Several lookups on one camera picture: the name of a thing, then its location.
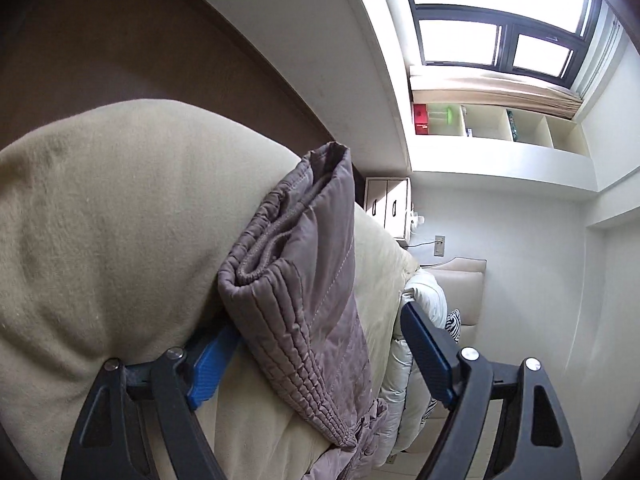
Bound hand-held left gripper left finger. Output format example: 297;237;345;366
60;325;242;480

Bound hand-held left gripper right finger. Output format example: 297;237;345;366
400;301;583;480

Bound taupe quilted puffer jacket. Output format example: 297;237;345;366
217;142;396;480

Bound zebra striped pillow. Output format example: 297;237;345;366
422;310;462;420

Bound white folded duvet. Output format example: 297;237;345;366
377;267;448;461

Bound cream padded headboard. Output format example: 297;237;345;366
390;257;488;456

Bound white bedside drawer cabinet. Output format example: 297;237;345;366
364;176;413;247

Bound bed with beige sheet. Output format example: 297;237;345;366
0;99;421;480

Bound green plastic container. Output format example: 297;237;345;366
430;104;462;128

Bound beige curtain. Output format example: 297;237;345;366
409;66;586;121

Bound black framed window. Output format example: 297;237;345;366
397;0;603;81

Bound cream wall shelf unit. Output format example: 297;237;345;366
410;102;591;157

